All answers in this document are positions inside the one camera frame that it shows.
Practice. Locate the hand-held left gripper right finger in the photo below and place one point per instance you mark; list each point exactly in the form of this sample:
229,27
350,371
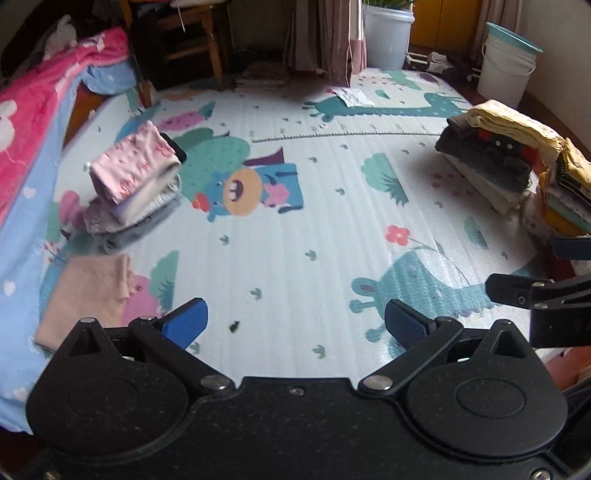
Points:
408,325

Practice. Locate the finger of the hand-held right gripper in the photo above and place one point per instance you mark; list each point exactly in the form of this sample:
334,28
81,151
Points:
575,248
512,288

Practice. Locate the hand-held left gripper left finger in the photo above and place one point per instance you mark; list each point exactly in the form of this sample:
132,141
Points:
184,323

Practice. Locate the yellow patterned clothes stack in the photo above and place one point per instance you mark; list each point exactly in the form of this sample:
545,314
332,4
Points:
568,194

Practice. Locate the cream and dark clothes stack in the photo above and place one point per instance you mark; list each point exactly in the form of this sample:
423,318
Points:
480,161

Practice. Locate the grey and pink clothes stack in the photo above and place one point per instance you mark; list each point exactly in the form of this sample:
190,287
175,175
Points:
134,184

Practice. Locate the beige folded cloth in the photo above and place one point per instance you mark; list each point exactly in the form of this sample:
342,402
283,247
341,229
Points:
87,295

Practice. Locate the cartoon printed play mat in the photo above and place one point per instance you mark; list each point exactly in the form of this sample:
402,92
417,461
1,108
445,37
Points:
323,194

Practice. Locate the blue heart print bedsheet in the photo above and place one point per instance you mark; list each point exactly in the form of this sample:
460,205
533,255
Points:
18,258

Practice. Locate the white bucket with teal rim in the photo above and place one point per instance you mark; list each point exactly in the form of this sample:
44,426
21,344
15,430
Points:
505,69

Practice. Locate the white crumpled paper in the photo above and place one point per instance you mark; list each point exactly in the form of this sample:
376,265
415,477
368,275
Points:
348,96

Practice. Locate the stack of folded floor cloths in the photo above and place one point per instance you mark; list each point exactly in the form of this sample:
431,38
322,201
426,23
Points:
261,76

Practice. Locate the wooden cabinet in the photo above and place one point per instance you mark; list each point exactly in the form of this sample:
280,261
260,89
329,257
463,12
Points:
443,23

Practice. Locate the pink printed blanket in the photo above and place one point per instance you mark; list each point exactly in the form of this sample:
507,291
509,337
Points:
32,101

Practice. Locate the white planter bucket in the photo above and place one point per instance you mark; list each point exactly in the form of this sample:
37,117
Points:
388,41

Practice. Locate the wooden chair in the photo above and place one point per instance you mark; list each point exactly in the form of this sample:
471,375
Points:
217,46

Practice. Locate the brown striped curtain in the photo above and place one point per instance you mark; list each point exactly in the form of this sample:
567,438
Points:
323,37

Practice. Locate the green potted plant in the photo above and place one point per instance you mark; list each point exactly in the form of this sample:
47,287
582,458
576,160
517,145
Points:
392,3

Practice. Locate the white cloth lump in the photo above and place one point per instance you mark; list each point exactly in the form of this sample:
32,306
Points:
60,37

